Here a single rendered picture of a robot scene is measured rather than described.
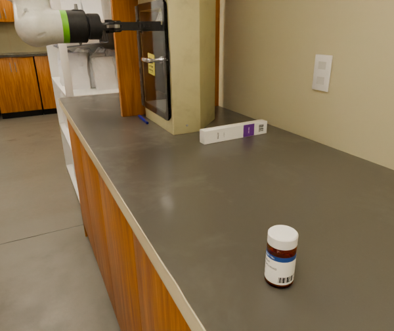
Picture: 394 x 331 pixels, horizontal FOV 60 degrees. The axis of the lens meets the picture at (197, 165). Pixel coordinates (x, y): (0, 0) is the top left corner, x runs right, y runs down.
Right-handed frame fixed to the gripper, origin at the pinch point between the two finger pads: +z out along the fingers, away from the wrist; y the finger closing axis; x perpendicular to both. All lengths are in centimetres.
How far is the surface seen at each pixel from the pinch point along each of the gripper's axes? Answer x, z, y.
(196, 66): 13.0, 14.4, -4.7
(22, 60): 42, -39, 496
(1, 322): 131, -71, 38
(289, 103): 28, 48, -16
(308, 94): 23, 48, -25
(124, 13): -5.2, 0.5, 32.3
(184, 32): 2.0, 10.1, -4.7
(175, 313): 51, -22, -69
